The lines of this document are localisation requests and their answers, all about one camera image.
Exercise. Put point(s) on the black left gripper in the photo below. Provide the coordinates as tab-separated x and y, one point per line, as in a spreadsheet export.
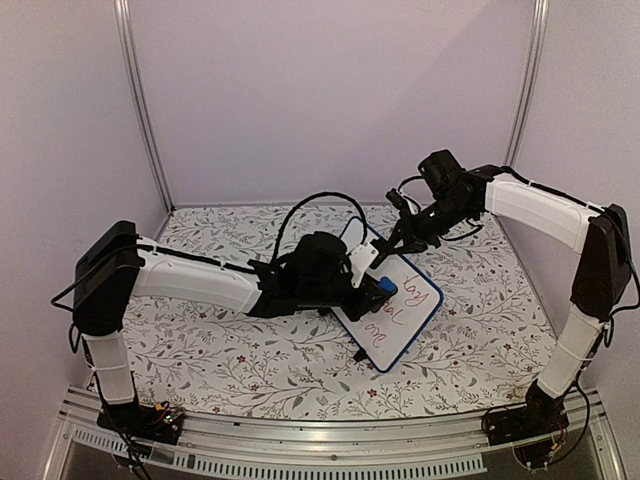
357	313

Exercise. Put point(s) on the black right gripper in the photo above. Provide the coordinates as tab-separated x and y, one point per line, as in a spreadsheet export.
409	245

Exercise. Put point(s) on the blue whiteboard eraser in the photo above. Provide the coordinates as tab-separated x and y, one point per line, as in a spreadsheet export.
387	285

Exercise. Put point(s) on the small blue-framed whiteboard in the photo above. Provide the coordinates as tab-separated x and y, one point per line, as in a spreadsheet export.
386	335

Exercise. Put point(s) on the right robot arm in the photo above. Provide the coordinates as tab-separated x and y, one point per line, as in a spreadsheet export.
599	235

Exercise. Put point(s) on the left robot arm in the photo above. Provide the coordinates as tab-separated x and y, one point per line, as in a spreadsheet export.
122	265

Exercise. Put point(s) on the floral patterned table mat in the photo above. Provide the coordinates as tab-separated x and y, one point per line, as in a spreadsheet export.
483	348

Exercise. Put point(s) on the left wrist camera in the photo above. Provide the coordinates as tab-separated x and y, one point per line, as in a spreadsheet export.
361	257

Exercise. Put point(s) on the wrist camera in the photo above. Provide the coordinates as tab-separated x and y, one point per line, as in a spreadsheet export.
361	257
402	201

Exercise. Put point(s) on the wire whiteboard stand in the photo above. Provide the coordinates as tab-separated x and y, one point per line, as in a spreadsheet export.
359	356

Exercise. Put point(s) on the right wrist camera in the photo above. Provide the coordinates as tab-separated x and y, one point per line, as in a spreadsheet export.
402	201

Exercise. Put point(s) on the front aluminium rail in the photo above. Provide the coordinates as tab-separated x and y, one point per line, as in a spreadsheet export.
433	447

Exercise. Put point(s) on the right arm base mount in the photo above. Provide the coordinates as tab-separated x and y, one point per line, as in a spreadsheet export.
525	425

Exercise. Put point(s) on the right aluminium frame post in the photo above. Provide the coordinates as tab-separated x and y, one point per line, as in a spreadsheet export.
531	70

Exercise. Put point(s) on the aluminium frame post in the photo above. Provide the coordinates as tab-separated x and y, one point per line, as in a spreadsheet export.
531	70
133	72

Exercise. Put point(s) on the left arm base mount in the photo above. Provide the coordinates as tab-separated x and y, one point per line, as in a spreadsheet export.
162	423

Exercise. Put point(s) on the left aluminium frame post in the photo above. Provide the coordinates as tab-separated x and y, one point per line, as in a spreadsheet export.
133	72

